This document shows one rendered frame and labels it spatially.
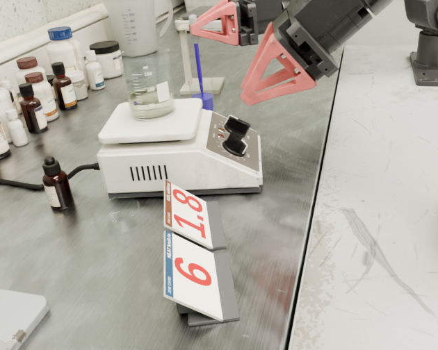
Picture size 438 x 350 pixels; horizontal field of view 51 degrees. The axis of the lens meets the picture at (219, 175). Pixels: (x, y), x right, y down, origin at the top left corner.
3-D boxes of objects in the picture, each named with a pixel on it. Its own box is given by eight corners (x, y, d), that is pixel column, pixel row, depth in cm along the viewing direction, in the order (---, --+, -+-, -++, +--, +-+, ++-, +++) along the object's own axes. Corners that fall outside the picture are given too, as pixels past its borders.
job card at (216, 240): (217, 203, 57) (215, 173, 54) (226, 248, 49) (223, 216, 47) (168, 209, 56) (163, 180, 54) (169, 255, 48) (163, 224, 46)
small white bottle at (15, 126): (22, 147, 76) (11, 113, 73) (11, 146, 77) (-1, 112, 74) (31, 141, 78) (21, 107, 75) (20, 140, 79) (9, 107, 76)
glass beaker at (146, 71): (181, 105, 63) (173, 43, 59) (174, 124, 58) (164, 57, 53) (131, 108, 64) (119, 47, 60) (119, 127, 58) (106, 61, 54)
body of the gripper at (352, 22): (281, 35, 44) (345, -24, 41) (277, 14, 52) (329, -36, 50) (325, 82, 46) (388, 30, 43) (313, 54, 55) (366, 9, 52)
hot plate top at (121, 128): (204, 103, 65) (203, 96, 64) (195, 139, 54) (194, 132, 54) (120, 107, 66) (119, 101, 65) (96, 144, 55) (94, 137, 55)
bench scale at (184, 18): (253, 33, 134) (252, 16, 131) (173, 33, 143) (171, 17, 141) (270, 19, 149) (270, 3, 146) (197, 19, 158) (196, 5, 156)
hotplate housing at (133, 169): (260, 148, 68) (258, 97, 65) (263, 196, 57) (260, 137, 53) (115, 155, 70) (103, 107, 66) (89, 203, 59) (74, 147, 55)
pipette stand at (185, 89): (224, 80, 98) (220, 18, 91) (219, 94, 91) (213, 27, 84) (188, 81, 99) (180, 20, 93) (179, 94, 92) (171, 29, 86)
